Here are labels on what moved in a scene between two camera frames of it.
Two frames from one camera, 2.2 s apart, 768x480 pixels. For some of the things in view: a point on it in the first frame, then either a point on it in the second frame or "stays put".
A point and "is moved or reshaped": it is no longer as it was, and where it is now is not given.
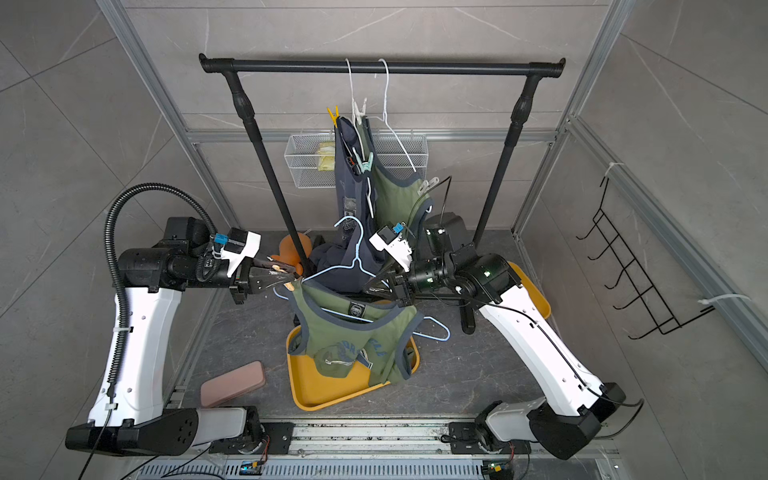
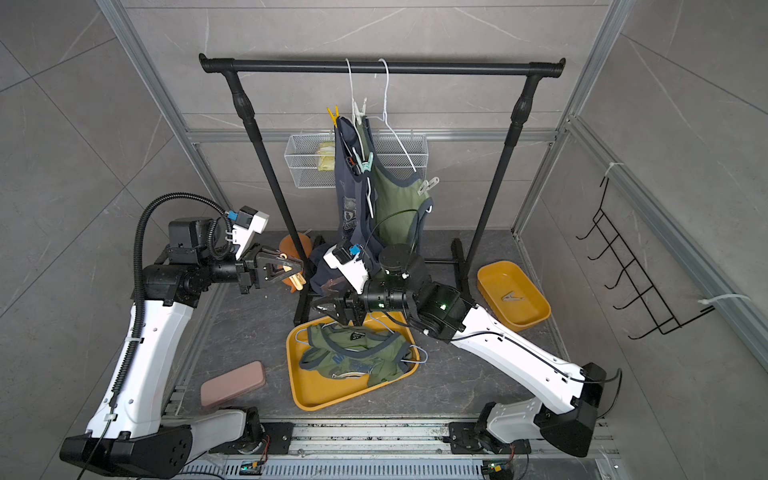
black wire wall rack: x=631 y=270 stays put
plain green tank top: x=402 y=204 stays put
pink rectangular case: x=232 y=383 stays put
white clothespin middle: x=426 y=185 stays put
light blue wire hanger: x=371 y=272 -> x=358 y=373
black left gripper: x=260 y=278 stays put
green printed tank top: x=339 y=332 is moved or reshaped
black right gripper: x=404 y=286 -> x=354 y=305
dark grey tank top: x=346 y=264 stays put
